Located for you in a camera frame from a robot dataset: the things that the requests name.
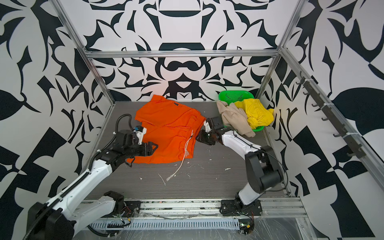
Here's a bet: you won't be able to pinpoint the left aluminium frame post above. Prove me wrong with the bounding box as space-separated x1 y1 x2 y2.
50 0 115 106

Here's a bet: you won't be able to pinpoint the yellow shorts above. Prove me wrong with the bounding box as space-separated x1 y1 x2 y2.
235 99 275 130

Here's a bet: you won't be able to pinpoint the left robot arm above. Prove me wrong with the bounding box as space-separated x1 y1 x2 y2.
24 126 158 240

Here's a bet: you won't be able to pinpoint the right aluminium frame post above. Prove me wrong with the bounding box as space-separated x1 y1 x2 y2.
256 0 307 99

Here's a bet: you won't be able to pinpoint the white cable duct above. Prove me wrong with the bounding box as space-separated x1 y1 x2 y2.
91 219 241 231

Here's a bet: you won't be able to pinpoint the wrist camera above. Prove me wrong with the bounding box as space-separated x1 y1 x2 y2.
204 119 212 133
134 126 147 145

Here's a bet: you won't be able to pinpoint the aluminium frame crossbar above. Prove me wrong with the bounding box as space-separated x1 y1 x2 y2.
86 50 278 59

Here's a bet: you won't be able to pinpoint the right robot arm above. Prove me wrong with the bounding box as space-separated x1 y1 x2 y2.
196 117 284 208

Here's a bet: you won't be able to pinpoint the aluminium frame post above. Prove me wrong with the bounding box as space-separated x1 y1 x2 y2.
50 0 115 106
256 0 307 99

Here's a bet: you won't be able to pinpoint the orange shorts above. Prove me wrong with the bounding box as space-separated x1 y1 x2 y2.
134 95 206 164

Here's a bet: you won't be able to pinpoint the green plastic basket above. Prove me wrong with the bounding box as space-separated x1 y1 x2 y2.
219 91 264 133

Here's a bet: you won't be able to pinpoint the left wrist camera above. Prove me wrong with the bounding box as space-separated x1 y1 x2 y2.
134 126 147 145

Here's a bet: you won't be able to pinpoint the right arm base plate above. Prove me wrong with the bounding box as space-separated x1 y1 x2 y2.
219 199 263 216

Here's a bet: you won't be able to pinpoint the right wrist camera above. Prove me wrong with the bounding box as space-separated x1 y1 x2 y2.
204 119 212 133

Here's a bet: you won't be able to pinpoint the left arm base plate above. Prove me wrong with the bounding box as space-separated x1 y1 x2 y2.
120 201 142 218

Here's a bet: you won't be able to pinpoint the beige shorts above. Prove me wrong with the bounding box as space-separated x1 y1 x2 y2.
217 101 256 138

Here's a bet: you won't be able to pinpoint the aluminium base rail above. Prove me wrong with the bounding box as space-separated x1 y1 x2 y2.
77 197 308 219

